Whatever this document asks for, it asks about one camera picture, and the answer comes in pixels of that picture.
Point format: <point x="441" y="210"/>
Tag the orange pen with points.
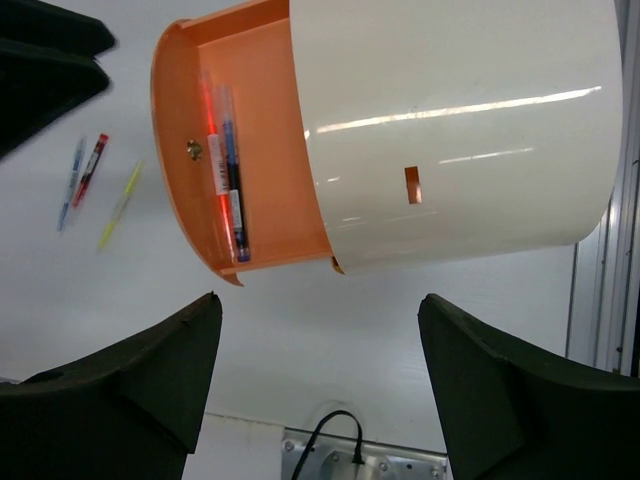
<point x="218" y="164"/>

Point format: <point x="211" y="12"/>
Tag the dark blue pen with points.
<point x="225" y="104"/>

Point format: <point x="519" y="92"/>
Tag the orange drawer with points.
<point x="249" y="48"/>

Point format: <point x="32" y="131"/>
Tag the yellow pen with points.
<point x="120" y="206"/>

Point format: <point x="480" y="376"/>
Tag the red pen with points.
<point x="90" y="169"/>

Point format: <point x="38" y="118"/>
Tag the round drawer organizer box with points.
<point x="439" y="130"/>

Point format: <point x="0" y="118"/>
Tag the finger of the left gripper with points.
<point x="41" y="24"/>

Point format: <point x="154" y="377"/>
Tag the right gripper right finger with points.
<point x="511" y="410"/>

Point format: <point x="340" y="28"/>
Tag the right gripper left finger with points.
<point x="132" y="410"/>

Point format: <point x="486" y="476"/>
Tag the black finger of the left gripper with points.
<point x="36" y="91"/>

